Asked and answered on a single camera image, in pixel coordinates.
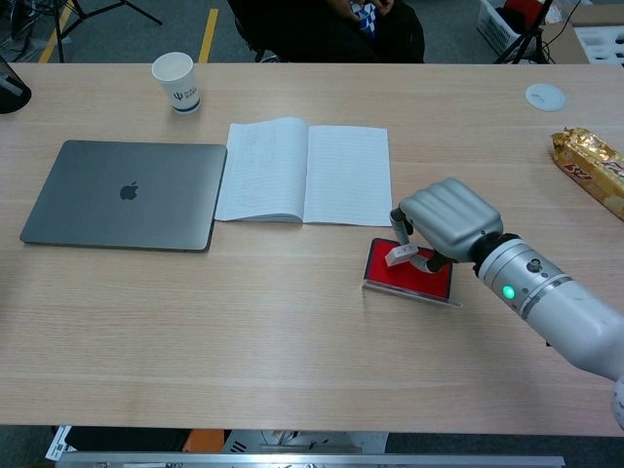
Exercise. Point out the small white red stamp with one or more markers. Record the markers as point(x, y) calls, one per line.
point(400, 254)

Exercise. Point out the black desk object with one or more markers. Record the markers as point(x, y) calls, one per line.
point(12, 95)

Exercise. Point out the white label sheet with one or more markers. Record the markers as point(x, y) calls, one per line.
point(58, 443)

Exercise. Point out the brown cardboard box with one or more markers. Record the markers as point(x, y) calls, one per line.
point(560, 44)

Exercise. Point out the grey closed laptop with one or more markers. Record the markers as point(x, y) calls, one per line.
point(97, 205)

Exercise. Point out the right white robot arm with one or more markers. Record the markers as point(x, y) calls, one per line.
point(560, 312)

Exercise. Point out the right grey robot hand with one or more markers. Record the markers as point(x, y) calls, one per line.
point(453, 214)

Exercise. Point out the blue white puzzle toy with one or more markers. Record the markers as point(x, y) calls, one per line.
point(368, 22)

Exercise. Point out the red ink stamp pad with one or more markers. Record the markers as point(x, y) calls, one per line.
point(390, 270)

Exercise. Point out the white paper cup blue logo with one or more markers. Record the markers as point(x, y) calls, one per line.
point(180, 88)

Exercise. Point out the aluminium profile rail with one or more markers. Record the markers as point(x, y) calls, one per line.
point(292, 462)

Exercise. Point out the white foam tray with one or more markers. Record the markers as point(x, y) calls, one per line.
point(599, 46)

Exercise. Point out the orange object under table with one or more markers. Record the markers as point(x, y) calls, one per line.
point(205, 441)

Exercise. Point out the white plastic basket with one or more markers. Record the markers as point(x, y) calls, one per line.
point(497, 29)

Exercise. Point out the open lined notebook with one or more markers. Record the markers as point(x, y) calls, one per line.
point(346, 180)

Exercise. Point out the black tripod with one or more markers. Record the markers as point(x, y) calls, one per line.
point(529, 34)
point(61, 29)

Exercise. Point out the seated person in black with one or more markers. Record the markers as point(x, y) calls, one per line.
point(317, 34)

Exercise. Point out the golden snack packet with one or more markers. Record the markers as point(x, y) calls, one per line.
point(595, 166)

